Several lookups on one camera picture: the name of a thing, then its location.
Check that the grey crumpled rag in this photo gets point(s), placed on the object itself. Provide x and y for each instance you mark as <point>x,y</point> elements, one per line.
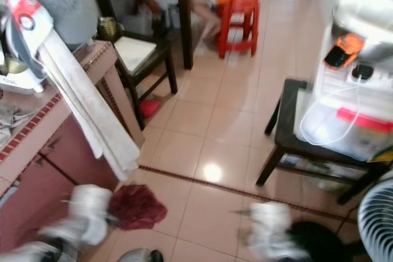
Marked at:
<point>12,118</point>

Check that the white dish rack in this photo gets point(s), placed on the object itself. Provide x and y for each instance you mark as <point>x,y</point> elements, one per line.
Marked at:
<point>18,81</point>

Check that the white hanging towel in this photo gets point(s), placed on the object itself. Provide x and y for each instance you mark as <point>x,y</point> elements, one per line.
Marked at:
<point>86,102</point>

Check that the reddish brown counter cabinet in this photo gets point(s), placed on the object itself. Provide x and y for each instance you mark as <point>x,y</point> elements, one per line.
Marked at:
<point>61,176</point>

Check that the red white printed cloth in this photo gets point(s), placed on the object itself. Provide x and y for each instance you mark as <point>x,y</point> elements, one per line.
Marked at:
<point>24,10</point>

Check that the grey shirt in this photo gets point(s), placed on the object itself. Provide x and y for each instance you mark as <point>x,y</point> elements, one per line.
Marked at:
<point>61,4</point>

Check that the brass metal cup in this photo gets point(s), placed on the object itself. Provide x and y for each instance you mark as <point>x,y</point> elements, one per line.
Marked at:
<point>107,27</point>

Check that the small red slipper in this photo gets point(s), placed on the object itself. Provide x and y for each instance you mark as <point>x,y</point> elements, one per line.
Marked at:
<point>150,108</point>

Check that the dark chair with white cushion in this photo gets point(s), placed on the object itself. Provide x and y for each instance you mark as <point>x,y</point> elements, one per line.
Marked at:
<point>138,53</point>

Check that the dark red floor cloth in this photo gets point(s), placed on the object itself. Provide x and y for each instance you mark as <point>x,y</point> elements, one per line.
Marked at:
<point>138,207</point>

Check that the dark wooden table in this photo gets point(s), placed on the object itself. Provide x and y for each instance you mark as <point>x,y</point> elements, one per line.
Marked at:
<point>184,4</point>

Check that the red plastic stool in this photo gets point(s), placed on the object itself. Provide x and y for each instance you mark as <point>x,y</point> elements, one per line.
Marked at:
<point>239,23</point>

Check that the dark low side table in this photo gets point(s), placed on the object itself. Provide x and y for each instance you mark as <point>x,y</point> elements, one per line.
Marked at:
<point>285,133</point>

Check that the clear plastic storage box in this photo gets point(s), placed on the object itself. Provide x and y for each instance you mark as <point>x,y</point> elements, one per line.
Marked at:
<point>338,121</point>

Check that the orange black device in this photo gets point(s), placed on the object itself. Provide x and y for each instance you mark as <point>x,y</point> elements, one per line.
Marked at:
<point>344,50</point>

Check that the red plastic strip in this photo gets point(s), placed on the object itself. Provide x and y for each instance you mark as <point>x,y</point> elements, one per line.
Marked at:
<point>362,119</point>

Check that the white rice cooker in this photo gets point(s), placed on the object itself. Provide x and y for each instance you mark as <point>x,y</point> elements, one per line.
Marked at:
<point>362,13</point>

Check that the white floor fan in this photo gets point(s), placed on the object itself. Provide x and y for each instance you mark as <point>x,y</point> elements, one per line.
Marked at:
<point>377,225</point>

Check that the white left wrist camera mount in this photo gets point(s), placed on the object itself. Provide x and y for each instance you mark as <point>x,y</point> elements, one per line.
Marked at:
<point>89,213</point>

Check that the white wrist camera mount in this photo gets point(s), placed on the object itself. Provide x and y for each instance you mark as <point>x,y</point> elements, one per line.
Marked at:
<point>270,231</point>
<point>89,213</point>

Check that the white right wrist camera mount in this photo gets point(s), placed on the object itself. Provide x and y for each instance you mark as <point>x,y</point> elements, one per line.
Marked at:
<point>270,231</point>

